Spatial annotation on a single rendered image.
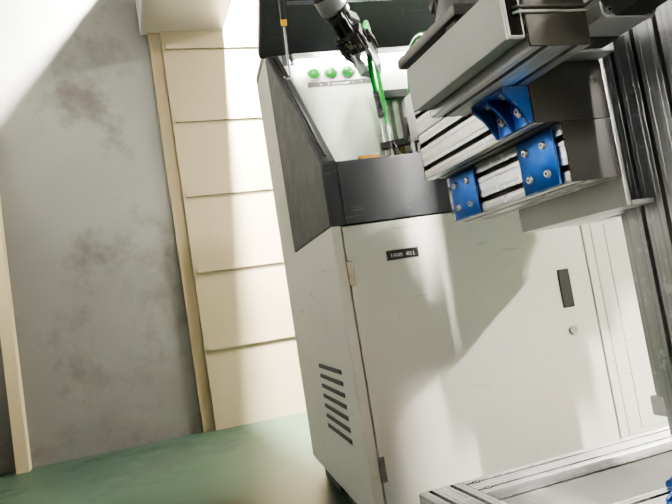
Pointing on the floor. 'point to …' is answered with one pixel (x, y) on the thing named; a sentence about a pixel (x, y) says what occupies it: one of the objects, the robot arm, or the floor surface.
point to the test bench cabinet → (324, 356)
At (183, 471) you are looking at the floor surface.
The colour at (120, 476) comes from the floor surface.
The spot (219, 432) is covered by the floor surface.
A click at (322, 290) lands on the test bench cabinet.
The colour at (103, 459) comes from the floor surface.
